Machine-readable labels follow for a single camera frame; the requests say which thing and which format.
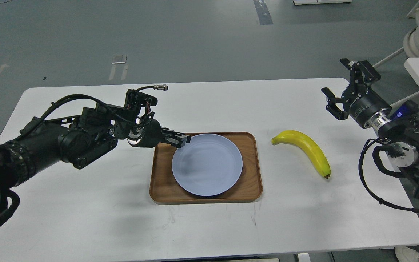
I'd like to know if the light blue plate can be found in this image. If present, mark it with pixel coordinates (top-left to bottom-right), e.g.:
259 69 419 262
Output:
171 133 243 197

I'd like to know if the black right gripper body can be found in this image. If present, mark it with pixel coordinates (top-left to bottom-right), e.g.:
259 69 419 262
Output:
342 85 391 129

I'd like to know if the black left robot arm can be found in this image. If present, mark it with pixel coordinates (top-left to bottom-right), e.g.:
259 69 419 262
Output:
0 87 191 227

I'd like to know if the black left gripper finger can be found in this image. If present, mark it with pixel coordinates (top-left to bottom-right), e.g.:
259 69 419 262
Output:
161 127 191 143
162 135 188 148

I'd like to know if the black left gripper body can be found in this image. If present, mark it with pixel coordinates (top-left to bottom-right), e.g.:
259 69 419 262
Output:
128 119 163 148

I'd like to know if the white shoe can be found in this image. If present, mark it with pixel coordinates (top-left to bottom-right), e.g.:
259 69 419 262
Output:
394 247 419 262

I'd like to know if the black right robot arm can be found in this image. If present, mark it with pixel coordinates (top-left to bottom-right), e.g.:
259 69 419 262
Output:
321 58 419 213

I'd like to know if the yellow banana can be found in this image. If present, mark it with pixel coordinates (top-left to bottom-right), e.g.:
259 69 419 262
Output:
271 130 331 179

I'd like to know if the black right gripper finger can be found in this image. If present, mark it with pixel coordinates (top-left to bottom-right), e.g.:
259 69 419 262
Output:
321 87 349 120
340 58 382 88

